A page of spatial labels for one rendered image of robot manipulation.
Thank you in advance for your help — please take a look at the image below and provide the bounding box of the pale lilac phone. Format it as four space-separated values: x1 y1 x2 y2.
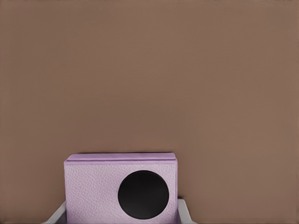
64 152 179 224

